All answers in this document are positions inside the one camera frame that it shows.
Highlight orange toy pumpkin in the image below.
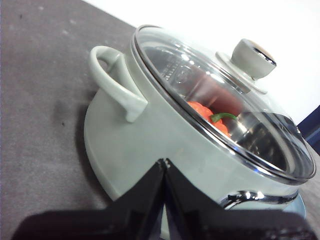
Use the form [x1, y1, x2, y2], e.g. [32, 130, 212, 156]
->
[186, 100, 237, 138]

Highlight pale green electric steamer pot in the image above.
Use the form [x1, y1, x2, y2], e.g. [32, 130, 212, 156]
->
[83, 37, 301, 240]

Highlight glass lid with green knob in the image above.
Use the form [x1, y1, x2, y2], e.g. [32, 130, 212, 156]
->
[131, 24, 317, 186]

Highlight dark blue panel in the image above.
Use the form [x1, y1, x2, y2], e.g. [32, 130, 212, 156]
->
[297, 104, 320, 148]

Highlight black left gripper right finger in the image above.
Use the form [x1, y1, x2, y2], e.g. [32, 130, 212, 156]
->
[164, 159, 317, 240]

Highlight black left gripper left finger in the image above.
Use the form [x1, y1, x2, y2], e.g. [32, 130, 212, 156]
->
[13, 158, 166, 240]

